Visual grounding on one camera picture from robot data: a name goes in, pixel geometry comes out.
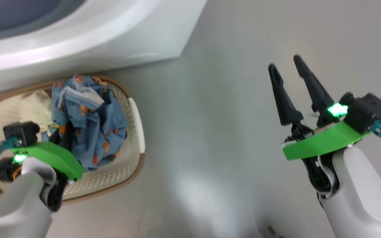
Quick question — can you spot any grey washing machine door seal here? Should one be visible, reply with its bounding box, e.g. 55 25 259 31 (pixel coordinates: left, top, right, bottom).
0 0 85 43

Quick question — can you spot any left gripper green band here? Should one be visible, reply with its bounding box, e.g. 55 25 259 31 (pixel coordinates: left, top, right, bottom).
9 123 84 180

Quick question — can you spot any white washing machine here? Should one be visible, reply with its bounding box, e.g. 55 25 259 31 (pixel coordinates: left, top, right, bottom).
0 0 207 96

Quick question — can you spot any teal left camera connector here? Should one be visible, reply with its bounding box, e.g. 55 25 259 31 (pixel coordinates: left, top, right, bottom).
0 137 21 156

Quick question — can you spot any cream perforated laundry basket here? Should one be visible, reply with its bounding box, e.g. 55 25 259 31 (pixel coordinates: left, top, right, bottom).
0 75 146 205

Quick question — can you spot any blue orange patterned garment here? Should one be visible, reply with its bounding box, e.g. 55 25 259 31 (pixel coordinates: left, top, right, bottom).
40 75 128 172

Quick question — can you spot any cream garment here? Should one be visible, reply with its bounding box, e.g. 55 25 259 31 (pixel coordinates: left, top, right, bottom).
0 89 54 133

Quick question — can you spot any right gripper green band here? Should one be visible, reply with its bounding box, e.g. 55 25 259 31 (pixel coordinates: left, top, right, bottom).
268 55 371 161

